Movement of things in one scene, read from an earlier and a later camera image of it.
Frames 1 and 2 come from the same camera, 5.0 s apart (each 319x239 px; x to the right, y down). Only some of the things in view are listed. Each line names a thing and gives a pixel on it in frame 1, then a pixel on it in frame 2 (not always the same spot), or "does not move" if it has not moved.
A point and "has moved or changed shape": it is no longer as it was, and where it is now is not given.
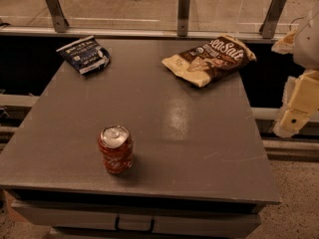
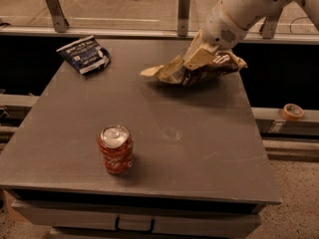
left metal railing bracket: [58, 15] does not move
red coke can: [116, 147] does not move
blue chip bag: [85, 54] does not move
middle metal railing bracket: [183, 13] does not move
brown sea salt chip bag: [199, 64] has moved or changed shape
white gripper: [307, 45] -> [218, 30]
